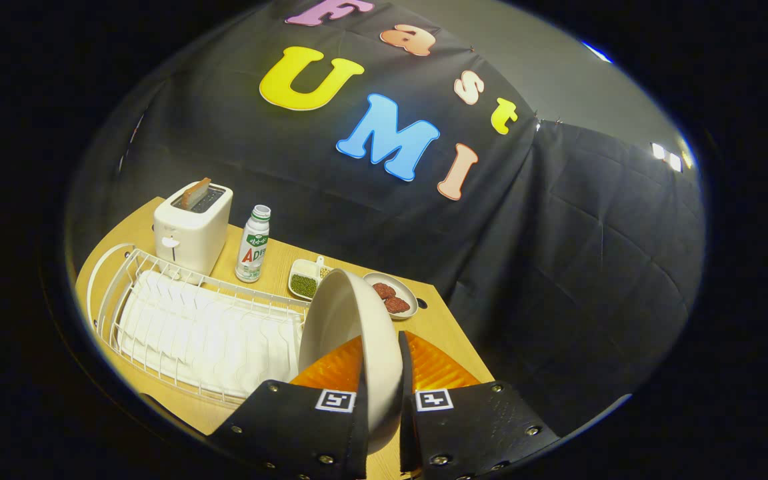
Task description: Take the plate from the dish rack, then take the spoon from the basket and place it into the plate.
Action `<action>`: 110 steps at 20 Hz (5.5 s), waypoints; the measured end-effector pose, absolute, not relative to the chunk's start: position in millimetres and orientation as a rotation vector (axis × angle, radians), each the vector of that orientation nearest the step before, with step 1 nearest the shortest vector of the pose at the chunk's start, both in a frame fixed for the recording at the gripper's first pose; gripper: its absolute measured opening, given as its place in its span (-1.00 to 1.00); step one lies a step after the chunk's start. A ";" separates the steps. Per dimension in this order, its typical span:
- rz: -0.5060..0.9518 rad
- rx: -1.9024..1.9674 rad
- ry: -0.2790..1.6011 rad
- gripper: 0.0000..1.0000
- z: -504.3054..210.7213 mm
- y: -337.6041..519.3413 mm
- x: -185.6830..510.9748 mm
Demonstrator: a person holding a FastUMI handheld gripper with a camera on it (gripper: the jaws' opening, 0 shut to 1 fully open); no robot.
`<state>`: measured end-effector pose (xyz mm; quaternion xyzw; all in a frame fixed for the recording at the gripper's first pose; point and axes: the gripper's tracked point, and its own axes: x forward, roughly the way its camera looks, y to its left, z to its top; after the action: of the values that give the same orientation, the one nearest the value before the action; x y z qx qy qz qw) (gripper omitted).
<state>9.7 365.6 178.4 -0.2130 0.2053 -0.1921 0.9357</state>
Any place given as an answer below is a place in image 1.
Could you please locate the red meat patty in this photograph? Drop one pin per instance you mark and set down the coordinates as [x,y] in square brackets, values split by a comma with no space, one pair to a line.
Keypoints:
[384,290]
[397,305]

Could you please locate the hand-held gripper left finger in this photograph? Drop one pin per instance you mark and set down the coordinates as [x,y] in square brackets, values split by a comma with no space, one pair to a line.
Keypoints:
[290,426]

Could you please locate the brown bread slice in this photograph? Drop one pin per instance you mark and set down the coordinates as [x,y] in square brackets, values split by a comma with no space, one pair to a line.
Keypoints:
[195,194]

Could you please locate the white divided dish with beans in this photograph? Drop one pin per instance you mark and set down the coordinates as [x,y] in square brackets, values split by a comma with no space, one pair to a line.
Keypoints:
[302,285]

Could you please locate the white toaster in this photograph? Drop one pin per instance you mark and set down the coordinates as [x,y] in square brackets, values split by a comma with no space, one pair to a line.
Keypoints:
[190,236]

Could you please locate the beige plate with meat patties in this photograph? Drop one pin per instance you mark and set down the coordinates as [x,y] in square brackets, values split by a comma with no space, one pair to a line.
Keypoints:
[407,293]

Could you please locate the black backdrop cloth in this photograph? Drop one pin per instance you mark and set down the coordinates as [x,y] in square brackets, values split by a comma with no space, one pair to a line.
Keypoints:
[524,266]

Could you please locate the white bottle with green label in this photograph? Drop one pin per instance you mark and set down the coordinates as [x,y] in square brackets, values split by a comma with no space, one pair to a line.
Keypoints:
[252,246]

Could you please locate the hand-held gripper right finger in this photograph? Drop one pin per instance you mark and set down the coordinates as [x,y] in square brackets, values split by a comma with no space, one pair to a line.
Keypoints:
[477,426]

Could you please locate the white ribbed drain tray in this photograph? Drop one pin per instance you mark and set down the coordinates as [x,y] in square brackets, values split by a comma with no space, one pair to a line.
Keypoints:
[210,340]

